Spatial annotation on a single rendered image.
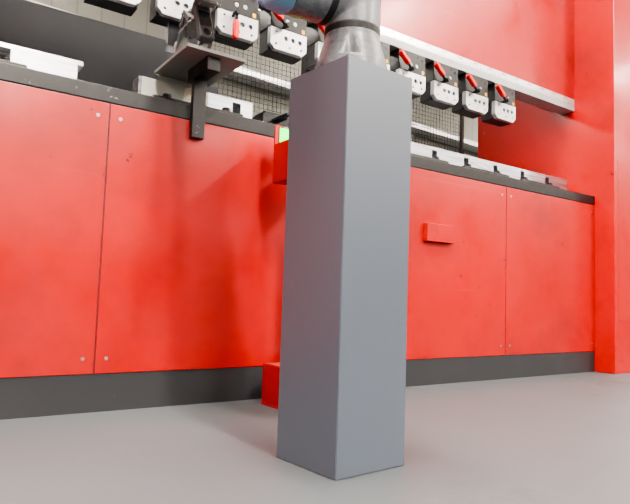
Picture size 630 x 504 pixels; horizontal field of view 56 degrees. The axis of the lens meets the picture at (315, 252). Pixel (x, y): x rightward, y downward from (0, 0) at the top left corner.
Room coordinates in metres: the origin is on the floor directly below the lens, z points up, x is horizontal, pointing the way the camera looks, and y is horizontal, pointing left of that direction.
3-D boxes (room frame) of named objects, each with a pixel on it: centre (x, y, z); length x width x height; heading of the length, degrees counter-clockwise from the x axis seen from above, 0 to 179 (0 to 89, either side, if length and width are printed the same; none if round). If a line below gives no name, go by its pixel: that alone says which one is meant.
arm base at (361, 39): (1.18, -0.06, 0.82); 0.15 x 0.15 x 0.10
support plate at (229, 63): (1.71, 0.37, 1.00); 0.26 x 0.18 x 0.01; 35
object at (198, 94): (1.67, 0.34, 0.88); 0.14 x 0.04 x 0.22; 35
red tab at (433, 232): (2.28, -0.48, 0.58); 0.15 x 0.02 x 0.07; 125
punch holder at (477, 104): (2.61, -0.68, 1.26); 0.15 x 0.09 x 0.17; 125
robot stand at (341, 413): (1.18, -0.06, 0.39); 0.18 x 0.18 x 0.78; 39
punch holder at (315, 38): (2.15, -0.02, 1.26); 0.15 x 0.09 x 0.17; 125
